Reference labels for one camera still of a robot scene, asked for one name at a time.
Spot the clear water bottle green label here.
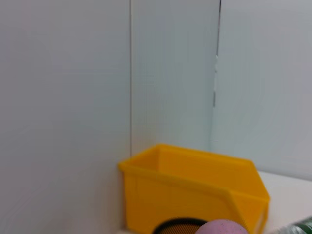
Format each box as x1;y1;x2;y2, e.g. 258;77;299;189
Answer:
270;215;312;234

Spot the pink peach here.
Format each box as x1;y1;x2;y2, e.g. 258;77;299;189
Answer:
196;218;249;234

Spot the black mesh pen holder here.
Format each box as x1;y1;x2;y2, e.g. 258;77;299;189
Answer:
152;217;210;234

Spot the yellow plastic storage bin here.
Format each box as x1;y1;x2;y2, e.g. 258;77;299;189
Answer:
118;144;271;234

